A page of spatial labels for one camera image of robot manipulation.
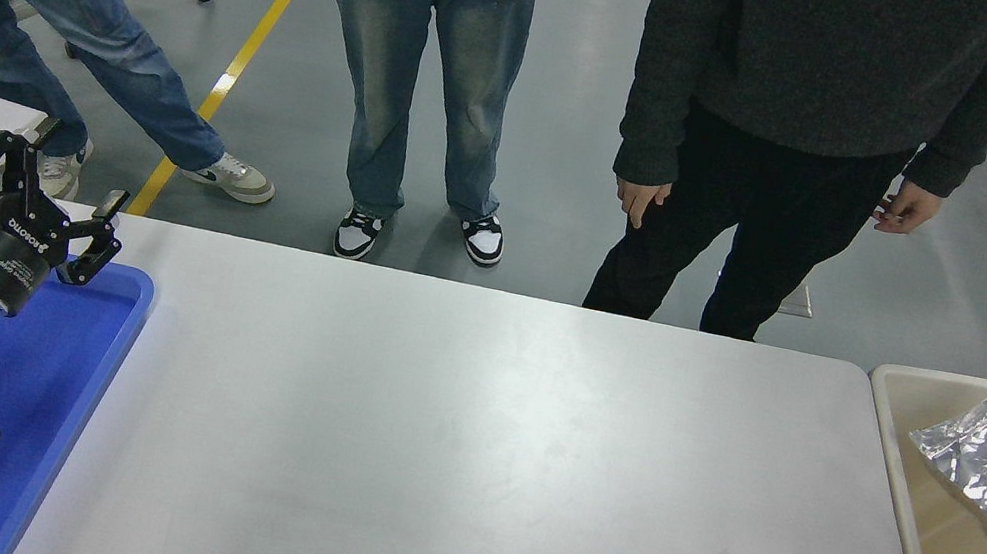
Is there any person's left hand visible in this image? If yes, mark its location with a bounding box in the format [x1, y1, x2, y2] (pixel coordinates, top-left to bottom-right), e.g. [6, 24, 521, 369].
[870, 174, 948, 243]

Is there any silver floor plate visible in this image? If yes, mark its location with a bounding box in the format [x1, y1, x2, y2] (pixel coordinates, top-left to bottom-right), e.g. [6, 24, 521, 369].
[777, 279, 818, 319]

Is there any person's right hand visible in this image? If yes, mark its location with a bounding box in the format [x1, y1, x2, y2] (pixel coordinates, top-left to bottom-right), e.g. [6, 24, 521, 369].
[608, 173, 675, 236]

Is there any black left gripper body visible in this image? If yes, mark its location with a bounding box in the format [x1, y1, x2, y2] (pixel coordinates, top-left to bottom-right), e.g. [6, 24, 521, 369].
[0, 188, 77, 326]

